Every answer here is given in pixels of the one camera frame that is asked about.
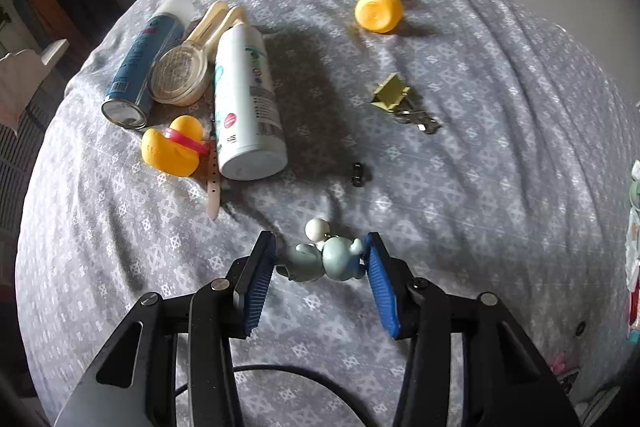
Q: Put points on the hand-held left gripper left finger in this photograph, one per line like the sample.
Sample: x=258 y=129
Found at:
x=257 y=287

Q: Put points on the baby bottle with yellow cap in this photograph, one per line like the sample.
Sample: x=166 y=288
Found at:
x=377 y=12

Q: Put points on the yellow rubber duck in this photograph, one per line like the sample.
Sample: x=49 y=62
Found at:
x=170 y=152

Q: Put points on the small black clip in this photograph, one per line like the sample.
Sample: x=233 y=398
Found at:
x=359 y=174

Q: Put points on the olive binder clip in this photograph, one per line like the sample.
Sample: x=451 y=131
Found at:
x=390 y=94

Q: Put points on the white spray bottle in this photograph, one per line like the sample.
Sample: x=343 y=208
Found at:
x=245 y=107

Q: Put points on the blue spray can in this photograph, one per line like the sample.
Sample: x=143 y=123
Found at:
x=145 y=52

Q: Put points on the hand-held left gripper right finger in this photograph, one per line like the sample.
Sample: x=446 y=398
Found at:
x=382 y=292

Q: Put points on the white chair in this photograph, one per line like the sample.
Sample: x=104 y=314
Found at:
x=30 y=67

